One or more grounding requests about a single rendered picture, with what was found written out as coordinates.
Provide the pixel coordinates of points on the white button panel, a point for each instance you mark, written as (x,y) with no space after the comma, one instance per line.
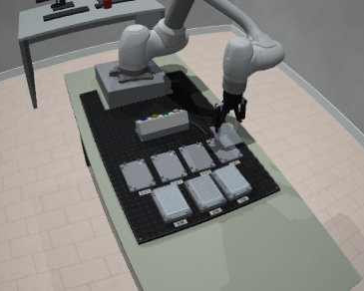
(162,125)

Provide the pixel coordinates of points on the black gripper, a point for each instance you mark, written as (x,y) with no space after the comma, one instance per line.
(229,102)

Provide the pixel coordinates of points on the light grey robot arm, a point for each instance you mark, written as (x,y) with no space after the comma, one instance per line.
(169,36)

